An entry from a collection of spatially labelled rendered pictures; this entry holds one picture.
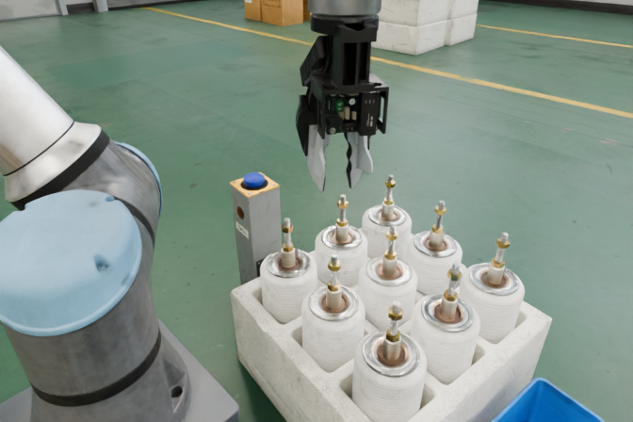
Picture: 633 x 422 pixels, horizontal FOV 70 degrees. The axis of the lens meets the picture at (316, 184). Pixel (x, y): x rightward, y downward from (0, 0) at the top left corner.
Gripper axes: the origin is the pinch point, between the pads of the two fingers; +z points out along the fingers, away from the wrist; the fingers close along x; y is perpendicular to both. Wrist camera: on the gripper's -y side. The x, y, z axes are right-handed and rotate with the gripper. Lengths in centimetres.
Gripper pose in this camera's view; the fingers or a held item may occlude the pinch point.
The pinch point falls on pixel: (334, 176)
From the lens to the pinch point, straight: 58.6
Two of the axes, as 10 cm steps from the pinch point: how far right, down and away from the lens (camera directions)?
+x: 9.8, -1.1, 1.9
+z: 0.0, 8.7, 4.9
